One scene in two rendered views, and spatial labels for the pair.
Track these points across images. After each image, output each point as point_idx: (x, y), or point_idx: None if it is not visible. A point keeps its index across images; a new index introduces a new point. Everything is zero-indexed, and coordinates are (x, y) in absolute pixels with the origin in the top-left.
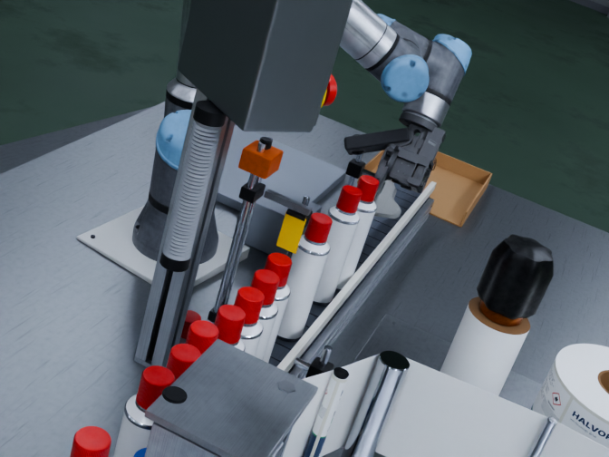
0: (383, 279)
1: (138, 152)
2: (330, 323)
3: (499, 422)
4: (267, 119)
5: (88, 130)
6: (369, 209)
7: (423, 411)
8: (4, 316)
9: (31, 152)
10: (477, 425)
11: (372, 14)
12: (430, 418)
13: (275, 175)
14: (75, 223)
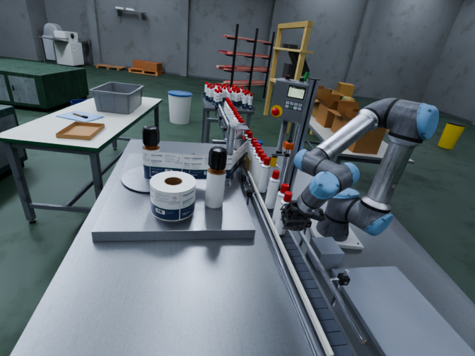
0: (278, 272)
1: (419, 278)
2: (264, 216)
3: (203, 160)
4: None
5: (444, 277)
6: (281, 199)
7: None
8: None
9: (412, 246)
10: (207, 163)
11: (327, 139)
12: None
13: (384, 307)
14: (354, 226)
